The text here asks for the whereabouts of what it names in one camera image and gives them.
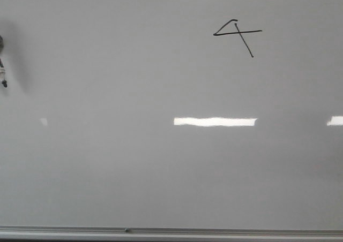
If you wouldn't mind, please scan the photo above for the white whiteboard with aluminium frame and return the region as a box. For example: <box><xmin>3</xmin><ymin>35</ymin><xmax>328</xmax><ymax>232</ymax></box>
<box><xmin>1</xmin><ymin>0</ymin><xmax>342</xmax><ymax>241</ymax></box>

